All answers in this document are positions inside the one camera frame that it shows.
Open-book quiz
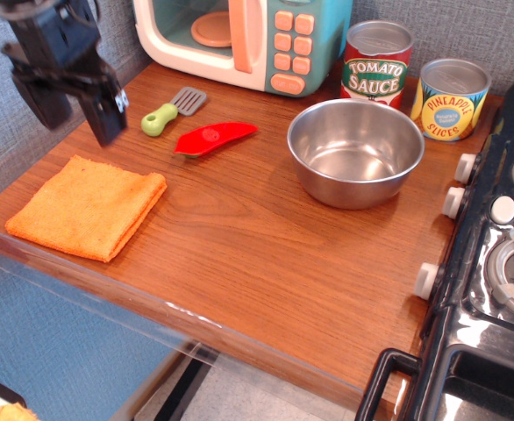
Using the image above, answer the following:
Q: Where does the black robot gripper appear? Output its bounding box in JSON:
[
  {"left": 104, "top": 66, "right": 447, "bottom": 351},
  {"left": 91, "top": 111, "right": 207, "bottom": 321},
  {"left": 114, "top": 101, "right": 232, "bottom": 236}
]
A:
[{"left": 0, "top": 1, "right": 129, "bottom": 147}]

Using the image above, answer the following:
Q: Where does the orange towel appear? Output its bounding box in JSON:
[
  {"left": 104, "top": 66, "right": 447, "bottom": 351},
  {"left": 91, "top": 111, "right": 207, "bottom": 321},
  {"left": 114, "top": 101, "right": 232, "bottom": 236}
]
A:
[{"left": 5, "top": 155, "right": 167, "bottom": 263}]

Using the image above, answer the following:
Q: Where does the red plastic toy pepper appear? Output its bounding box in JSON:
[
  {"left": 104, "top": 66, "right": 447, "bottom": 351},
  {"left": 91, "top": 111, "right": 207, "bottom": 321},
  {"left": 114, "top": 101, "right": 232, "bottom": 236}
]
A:
[{"left": 174, "top": 122, "right": 258, "bottom": 158}]

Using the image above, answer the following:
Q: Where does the toy microwave teal and peach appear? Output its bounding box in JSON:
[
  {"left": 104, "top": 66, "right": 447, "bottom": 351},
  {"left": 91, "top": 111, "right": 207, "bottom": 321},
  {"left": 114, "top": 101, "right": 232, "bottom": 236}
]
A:
[{"left": 132, "top": 1, "right": 353, "bottom": 97}]

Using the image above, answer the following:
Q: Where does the stainless steel bowl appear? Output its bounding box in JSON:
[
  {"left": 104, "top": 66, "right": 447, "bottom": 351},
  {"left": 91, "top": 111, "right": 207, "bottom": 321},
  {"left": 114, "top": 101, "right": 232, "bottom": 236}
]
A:
[{"left": 287, "top": 99, "right": 425, "bottom": 210}]

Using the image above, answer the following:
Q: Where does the tomato sauce can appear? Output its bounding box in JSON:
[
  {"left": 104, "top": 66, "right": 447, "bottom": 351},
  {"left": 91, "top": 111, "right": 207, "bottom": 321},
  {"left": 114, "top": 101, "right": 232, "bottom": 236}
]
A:
[{"left": 340, "top": 20, "right": 414, "bottom": 109}]

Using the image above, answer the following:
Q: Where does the orange fuzzy object bottom left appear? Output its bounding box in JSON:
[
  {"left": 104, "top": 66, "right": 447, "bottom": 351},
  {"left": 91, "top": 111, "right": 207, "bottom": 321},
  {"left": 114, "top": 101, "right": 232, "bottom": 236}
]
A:
[{"left": 0, "top": 403, "right": 39, "bottom": 421}]

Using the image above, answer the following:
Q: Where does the pineapple slices can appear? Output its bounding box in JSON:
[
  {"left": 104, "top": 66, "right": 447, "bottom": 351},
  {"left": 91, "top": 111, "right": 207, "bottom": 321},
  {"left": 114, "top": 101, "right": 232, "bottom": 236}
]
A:
[{"left": 410, "top": 58, "right": 491, "bottom": 142}]

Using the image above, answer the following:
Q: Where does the white stove knob middle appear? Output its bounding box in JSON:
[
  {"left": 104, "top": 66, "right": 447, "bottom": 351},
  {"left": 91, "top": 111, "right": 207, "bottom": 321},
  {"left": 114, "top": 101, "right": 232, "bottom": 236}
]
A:
[{"left": 441, "top": 187, "right": 465, "bottom": 219}]

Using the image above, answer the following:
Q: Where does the white stove knob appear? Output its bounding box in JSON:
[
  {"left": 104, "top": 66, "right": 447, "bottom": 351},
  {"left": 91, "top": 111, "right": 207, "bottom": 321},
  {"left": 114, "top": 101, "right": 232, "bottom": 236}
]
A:
[
  {"left": 441, "top": 187, "right": 465, "bottom": 219},
  {"left": 414, "top": 262, "right": 439, "bottom": 301},
  {"left": 454, "top": 153, "right": 477, "bottom": 184}
]

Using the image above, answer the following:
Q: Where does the white stove knob front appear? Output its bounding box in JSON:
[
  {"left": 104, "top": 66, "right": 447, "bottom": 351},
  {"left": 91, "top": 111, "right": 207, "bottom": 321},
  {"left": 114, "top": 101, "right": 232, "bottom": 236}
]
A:
[{"left": 414, "top": 262, "right": 439, "bottom": 301}]

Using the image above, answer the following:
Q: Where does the white stove knob rear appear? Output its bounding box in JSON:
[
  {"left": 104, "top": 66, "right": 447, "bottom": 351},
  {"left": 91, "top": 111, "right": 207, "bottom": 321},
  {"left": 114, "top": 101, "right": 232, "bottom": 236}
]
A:
[{"left": 454, "top": 153, "right": 477, "bottom": 184}]

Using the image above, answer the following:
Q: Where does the white round stove button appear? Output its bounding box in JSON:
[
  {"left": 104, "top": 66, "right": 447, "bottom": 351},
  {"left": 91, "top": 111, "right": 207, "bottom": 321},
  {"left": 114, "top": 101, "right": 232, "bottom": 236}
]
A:
[{"left": 490, "top": 196, "right": 514, "bottom": 225}]

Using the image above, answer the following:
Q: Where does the black toy stove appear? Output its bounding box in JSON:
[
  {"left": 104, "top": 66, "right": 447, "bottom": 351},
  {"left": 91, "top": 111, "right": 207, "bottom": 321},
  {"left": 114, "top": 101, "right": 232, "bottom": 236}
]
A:
[{"left": 354, "top": 75, "right": 514, "bottom": 421}]

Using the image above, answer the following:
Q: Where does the green handled toy spatula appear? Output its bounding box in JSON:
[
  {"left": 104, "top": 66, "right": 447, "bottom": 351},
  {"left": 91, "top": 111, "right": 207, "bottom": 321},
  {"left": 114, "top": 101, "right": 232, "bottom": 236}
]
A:
[{"left": 140, "top": 87, "right": 207, "bottom": 137}]

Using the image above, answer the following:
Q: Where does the black oven door handle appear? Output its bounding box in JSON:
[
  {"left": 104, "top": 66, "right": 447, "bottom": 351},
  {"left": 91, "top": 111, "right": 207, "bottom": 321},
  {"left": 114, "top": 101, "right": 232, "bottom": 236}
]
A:
[{"left": 355, "top": 348, "right": 421, "bottom": 421}]

